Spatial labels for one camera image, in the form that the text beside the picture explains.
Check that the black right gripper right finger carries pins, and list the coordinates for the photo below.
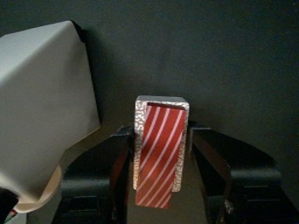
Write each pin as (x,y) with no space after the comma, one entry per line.
(240,178)

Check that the grey square bowl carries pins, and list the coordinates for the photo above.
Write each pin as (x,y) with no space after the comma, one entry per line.
(43,110)

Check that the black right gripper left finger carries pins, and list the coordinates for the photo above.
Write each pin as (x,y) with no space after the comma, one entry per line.
(93,180)

